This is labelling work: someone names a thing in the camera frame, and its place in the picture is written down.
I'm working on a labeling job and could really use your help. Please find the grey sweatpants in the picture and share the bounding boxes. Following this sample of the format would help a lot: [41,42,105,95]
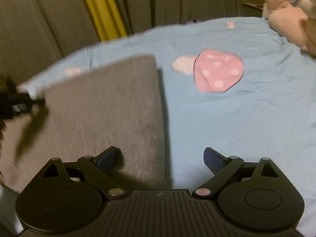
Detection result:
[1,55,165,193]

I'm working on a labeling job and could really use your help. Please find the light blue mushroom bedsheet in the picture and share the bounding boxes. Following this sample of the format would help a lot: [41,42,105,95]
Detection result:
[0,16,316,237]

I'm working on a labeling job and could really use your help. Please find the olive and yellow curtain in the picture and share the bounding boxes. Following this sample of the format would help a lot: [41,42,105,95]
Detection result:
[1,0,263,85]

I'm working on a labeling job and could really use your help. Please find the pink plush toy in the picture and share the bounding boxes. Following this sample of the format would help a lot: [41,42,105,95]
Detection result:
[262,0,315,57]

